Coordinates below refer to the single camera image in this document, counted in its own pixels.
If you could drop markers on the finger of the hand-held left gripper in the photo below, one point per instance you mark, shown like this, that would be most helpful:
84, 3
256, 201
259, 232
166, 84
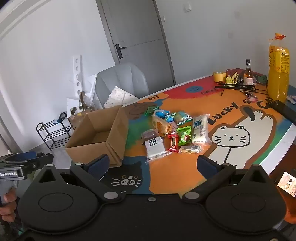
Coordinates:
40, 160

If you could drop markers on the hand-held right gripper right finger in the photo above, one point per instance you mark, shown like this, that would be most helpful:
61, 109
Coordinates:
204, 165

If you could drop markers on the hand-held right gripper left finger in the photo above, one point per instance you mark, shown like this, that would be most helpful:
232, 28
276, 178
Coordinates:
99, 165

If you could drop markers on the green date snack packet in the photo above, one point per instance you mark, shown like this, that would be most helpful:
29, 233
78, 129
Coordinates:
185, 135

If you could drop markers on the clear green snack packet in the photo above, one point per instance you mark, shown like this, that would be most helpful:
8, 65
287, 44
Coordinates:
151, 110

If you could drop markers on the person's left hand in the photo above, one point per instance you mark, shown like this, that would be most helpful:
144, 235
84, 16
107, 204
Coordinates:
9, 199

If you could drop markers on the clear nut snack packet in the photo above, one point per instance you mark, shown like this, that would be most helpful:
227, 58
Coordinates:
189, 150

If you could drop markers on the black shoe rack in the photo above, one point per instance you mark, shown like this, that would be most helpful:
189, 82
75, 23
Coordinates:
54, 133

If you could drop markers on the long white bread packet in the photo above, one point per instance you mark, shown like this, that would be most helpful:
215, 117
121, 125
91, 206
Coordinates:
200, 129

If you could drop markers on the red candy packet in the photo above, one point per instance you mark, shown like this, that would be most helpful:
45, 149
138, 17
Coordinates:
173, 143

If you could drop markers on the blue item on rack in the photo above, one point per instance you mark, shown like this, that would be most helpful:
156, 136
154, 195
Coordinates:
60, 119

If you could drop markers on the brown cardboard box with logo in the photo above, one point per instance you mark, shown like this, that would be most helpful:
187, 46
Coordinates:
77, 120

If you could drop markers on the white snack packet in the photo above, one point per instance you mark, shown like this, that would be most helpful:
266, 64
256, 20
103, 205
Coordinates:
155, 148

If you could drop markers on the teal cake packet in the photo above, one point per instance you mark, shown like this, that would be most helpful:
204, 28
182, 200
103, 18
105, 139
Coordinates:
182, 117

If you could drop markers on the blue-green snack packet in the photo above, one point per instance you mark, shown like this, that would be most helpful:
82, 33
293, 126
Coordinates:
170, 118

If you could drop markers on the orange bread packet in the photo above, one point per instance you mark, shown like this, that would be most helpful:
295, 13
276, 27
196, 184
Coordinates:
160, 126

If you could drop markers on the white foam block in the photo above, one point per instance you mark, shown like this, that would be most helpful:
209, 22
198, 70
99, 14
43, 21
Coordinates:
71, 104

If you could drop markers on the blue snack packet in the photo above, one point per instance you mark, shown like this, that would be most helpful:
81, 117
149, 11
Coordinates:
161, 114

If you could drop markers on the colourful cartoon table mat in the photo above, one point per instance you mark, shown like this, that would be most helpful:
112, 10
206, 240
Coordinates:
196, 97

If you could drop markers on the dotted cushion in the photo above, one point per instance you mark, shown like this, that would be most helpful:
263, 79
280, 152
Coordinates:
120, 96

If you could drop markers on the white foam sheets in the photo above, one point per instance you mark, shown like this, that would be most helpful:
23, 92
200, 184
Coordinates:
91, 85

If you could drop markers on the printed photo card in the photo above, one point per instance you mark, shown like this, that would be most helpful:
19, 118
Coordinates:
288, 184

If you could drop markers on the yellow tape roll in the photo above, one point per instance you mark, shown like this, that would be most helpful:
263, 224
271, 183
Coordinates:
219, 76

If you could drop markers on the crumpled yellow wrapper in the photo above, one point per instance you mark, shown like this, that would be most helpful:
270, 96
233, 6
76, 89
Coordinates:
232, 78

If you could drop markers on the grey chair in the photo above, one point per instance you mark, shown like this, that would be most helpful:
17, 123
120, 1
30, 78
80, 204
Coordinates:
120, 76

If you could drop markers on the white foam board with holes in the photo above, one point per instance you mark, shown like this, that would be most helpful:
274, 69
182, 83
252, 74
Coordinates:
77, 74

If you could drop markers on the black flat device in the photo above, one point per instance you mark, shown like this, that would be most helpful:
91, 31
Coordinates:
284, 110

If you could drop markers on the glass bottle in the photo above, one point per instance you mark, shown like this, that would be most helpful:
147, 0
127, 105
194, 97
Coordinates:
248, 76

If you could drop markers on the blue and white small packet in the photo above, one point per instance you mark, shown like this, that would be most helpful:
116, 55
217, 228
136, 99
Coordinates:
291, 98

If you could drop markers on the grey door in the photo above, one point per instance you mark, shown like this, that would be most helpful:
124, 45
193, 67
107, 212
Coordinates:
138, 27

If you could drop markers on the white light switch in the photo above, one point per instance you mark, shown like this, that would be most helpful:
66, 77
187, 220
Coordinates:
188, 7

